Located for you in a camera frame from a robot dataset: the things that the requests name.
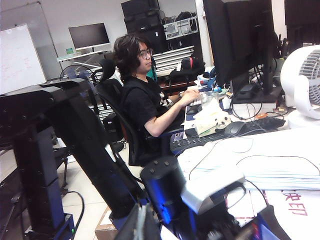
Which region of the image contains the clear plastic cup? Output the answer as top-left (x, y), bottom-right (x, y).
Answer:
top-left (201, 91), bottom-right (219, 106)

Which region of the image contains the black keyboard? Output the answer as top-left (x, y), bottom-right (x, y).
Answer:
top-left (169, 117), bottom-right (286, 156)

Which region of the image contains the panda tissue box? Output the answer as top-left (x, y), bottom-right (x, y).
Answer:
top-left (193, 99), bottom-right (232, 138)

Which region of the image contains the black bag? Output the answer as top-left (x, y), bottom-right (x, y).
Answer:
top-left (169, 57), bottom-right (206, 79)

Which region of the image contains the glass top desk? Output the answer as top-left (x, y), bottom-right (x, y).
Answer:
top-left (56, 49), bottom-right (112, 63)

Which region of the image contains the thin black cable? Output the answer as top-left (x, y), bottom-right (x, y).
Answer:
top-left (188, 136), bottom-right (320, 181)

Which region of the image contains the black equipment rack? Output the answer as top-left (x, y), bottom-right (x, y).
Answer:
top-left (121, 0), bottom-right (201, 76)

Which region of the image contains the brown cardboard box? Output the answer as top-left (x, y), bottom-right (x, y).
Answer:
top-left (94, 206), bottom-right (119, 240)

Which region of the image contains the black high-back office chair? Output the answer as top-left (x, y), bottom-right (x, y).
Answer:
top-left (94, 58), bottom-right (141, 167)

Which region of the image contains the white whiteboard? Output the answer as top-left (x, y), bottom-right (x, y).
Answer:
top-left (0, 23), bottom-right (48, 96)

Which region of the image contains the white desk fan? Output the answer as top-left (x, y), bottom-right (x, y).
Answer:
top-left (279, 44), bottom-right (320, 130)

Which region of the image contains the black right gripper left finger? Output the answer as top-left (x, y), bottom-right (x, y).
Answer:
top-left (114, 202), bottom-right (162, 240)

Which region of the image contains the black floor cable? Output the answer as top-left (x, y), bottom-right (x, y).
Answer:
top-left (61, 191), bottom-right (85, 237)

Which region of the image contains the clear plastic bottle cream label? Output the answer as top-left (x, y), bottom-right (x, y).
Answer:
top-left (162, 173), bottom-right (268, 240)

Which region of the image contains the white plastic bag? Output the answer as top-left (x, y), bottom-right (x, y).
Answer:
top-left (224, 186), bottom-right (320, 240)

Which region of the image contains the person in black shirt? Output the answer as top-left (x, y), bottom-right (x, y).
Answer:
top-left (113, 33), bottom-right (201, 167)

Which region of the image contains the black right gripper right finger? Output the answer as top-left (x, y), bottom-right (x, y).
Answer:
top-left (259, 204), bottom-right (292, 240)

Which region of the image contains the large black computer monitor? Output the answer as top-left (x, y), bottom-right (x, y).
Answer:
top-left (202, 0), bottom-right (283, 105)

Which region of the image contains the monitor on white stand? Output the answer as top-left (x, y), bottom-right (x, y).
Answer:
top-left (68, 22), bottom-right (111, 53)

